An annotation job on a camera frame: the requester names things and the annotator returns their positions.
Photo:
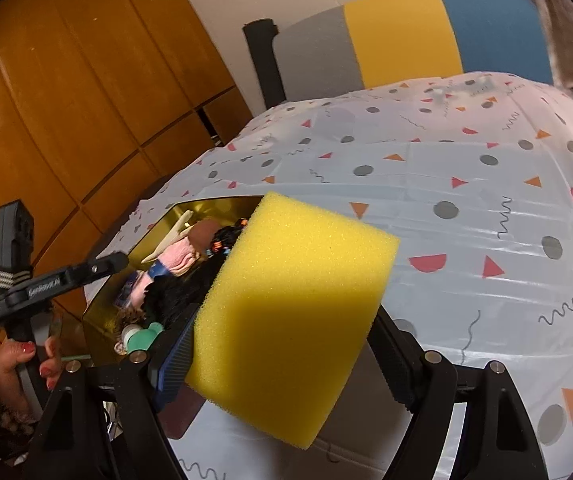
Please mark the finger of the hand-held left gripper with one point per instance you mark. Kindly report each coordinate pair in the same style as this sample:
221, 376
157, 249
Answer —
111, 262

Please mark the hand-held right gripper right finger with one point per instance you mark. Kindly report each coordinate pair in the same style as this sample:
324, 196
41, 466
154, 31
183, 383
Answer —
391, 370

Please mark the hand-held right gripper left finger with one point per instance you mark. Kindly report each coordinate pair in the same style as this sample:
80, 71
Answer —
176, 360

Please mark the black hairpiece with coloured bands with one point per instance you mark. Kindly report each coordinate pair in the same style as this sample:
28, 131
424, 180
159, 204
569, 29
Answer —
181, 295

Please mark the pink towel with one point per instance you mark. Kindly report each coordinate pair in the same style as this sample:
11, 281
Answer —
179, 257

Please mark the beige loofah cloth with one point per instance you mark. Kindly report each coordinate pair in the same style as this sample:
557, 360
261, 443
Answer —
176, 235

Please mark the brown egg-shaped makeup sponge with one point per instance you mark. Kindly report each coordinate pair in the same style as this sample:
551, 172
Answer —
204, 235

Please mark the gold metal tin box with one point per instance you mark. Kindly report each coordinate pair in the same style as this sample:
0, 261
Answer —
196, 207

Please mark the yellow and green sponge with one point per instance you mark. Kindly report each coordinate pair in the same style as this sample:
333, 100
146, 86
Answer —
291, 310

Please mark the person's left hand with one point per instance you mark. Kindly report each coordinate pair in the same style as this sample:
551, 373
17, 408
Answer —
11, 365

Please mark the wooden wardrobe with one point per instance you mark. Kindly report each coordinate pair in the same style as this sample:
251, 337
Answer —
91, 85

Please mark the grey yellow blue chair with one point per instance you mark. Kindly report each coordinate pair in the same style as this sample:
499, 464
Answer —
406, 35

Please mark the printed beige curtain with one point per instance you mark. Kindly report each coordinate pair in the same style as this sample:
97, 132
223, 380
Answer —
566, 20

